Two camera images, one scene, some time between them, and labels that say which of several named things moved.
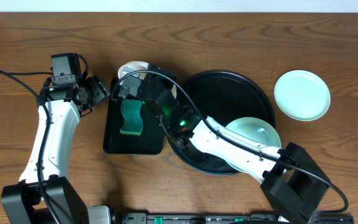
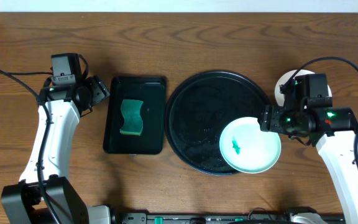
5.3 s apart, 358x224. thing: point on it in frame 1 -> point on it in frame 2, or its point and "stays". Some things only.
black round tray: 225,97 stays
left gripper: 97,88 stays
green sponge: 133,122 stays
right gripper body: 152,76 -> 290,122
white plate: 136,68 -> 288,75
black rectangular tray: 150,142 stays
